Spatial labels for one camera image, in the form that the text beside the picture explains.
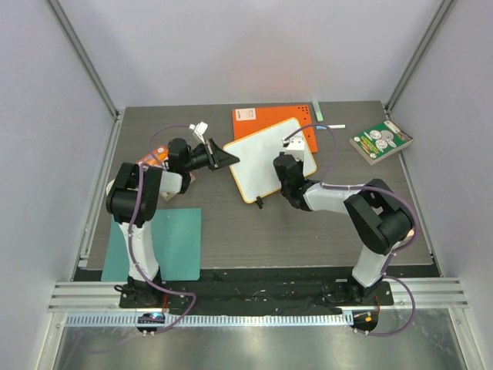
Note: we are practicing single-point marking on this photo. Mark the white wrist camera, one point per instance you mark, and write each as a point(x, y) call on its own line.
point(198, 130)
point(294, 146)

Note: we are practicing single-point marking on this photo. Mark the white blue-capped marker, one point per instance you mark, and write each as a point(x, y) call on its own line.
point(332, 127)

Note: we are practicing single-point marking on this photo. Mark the green highlighter marker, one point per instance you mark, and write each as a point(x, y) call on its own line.
point(317, 111)

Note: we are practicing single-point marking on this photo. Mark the green cover book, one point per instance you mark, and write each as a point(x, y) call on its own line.
point(380, 141)

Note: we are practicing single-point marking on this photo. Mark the yellow-framed whiteboard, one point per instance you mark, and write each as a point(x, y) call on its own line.
point(254, 174)

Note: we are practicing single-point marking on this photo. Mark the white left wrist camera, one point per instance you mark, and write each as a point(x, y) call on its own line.
point(198, 130)

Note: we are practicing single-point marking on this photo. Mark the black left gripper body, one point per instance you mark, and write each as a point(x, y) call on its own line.
point(210, 153)

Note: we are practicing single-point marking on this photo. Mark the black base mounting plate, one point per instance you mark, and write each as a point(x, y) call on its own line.
point(252, 292)

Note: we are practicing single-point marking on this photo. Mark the black whiteboard stand foot left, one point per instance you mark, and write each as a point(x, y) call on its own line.
point(259, 202)

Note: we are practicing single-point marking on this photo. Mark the orange cover booklet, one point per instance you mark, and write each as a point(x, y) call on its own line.
point(156, 156)

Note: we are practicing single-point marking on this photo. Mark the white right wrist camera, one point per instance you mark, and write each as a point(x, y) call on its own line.
point(294, 146)

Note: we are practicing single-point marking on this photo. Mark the teal cutting mat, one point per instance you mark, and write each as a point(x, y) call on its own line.
point(177, 235)

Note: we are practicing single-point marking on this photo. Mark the orange clipboard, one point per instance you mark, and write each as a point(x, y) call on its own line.
point(247, 121)

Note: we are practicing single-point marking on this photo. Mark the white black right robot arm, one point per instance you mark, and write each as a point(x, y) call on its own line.
point(381, 219)

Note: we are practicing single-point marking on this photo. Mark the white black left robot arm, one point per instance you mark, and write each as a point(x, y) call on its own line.
point(132, 199)

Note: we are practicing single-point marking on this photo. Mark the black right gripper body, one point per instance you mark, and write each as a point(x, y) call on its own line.
point(290, 183)

